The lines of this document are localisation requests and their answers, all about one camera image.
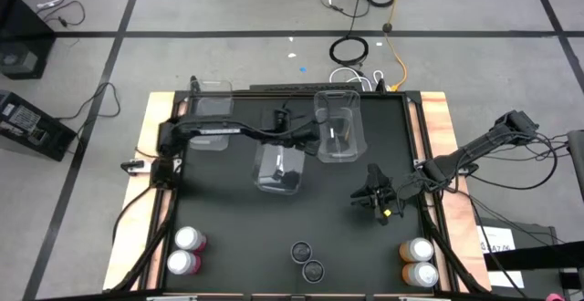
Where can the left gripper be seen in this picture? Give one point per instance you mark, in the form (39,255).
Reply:
(305,141)

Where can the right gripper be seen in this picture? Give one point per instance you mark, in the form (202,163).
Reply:
(385,195)

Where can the clear plastic cup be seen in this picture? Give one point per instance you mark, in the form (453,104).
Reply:
(262,180)

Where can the mango orange soda can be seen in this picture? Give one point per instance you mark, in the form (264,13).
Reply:
(419,249)
(422,274)

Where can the white blue Celsius can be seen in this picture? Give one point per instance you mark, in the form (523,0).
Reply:
(313,271)
(301,252)

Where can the pink bottle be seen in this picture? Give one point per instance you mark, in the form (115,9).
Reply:
(188,238)
(181,262)

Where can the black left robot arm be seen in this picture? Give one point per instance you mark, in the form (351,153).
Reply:
(191,125)

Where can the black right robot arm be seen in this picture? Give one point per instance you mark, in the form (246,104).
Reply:
(479,148)

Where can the black bar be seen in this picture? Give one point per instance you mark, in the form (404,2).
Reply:
(296,87)

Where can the white printed paper sheet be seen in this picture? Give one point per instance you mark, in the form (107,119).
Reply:
(495,237)

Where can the wooden table board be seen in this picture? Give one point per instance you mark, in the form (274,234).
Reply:
(157,114)

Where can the black round floor plug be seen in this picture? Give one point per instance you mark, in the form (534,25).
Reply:
(387,28)

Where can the pink object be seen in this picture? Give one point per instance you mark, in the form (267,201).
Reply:
(555,297)

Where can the black electronics box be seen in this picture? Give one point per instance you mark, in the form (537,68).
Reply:
(27,123)

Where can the black cabinet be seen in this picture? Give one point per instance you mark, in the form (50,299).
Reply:
(18,32)

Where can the black aluminium table frame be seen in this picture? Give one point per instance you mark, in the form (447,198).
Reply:
(255,96)

